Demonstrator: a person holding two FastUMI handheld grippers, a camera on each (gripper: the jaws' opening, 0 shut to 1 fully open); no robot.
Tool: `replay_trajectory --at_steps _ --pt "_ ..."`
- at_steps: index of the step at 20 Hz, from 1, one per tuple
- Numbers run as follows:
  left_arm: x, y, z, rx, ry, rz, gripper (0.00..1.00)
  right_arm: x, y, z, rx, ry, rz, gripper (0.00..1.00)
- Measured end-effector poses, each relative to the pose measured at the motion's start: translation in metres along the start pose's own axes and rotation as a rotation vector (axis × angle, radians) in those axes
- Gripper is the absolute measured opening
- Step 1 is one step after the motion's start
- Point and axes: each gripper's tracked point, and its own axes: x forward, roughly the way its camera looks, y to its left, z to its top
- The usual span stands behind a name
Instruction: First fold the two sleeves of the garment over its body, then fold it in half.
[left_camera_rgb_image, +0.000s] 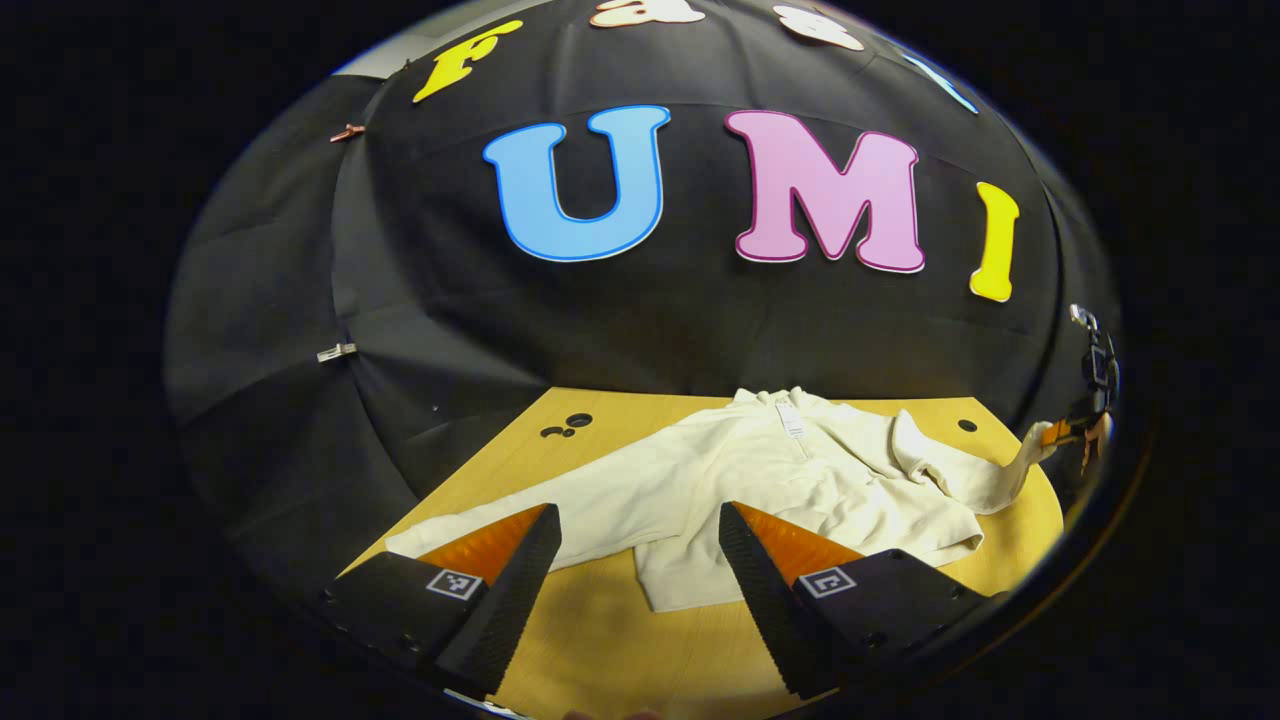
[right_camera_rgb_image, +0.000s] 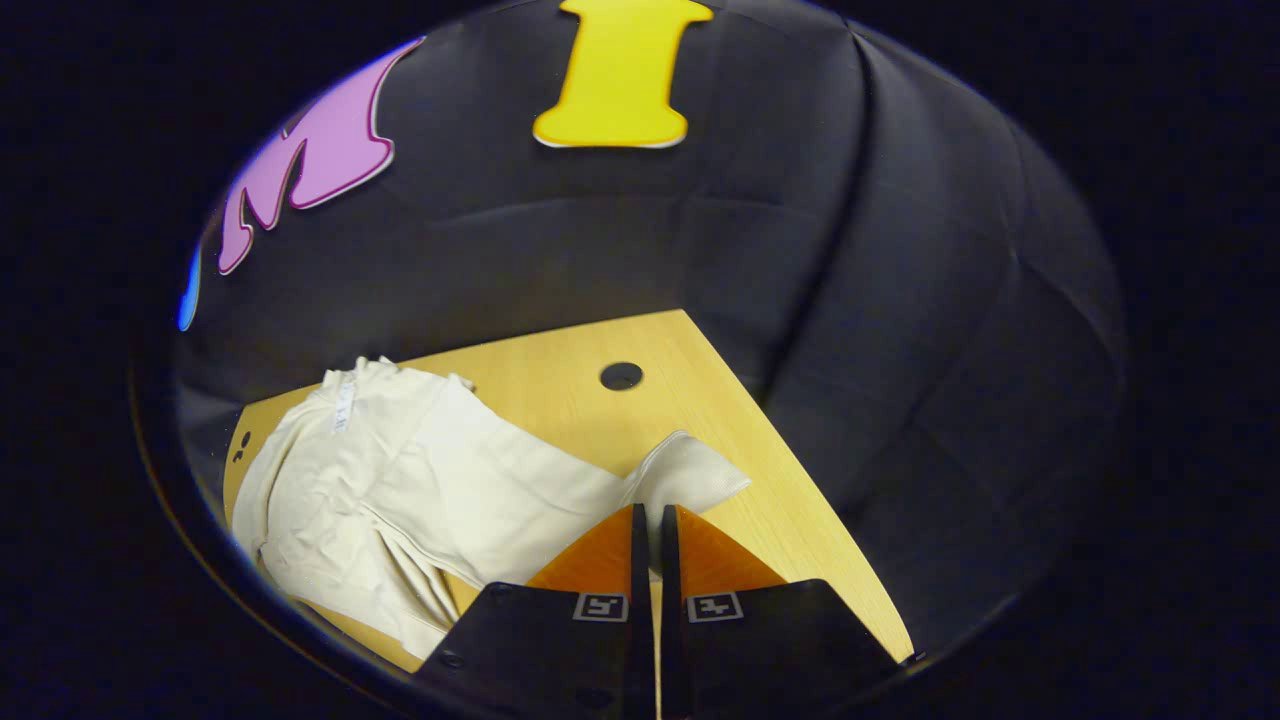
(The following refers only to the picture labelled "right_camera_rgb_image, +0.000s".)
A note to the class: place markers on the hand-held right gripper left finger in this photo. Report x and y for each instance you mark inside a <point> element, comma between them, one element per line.
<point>640,600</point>

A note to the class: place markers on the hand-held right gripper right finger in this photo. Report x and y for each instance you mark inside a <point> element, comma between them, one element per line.
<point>670,600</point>

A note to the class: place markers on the white cloth garment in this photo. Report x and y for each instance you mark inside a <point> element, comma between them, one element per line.
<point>450,480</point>

